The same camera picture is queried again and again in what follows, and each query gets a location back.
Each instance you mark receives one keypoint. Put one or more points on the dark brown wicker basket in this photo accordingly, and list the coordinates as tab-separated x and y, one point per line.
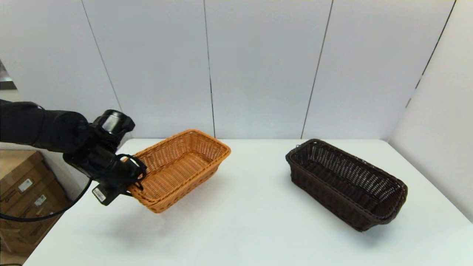
343	184

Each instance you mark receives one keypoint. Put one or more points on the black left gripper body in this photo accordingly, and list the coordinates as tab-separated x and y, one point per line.
116	181

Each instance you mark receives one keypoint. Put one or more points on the grey metal wall fixture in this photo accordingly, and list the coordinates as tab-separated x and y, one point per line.
6	83

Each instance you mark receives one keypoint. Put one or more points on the orange wicker basket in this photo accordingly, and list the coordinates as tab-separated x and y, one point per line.
181	166

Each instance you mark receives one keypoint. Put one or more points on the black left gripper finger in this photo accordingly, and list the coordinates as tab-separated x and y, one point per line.
128	193

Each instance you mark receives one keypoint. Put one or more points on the brown cardboard box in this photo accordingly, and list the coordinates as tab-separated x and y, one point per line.
14	170
22	236
26	205

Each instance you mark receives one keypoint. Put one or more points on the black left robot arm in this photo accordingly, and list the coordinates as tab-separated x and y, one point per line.
37	125

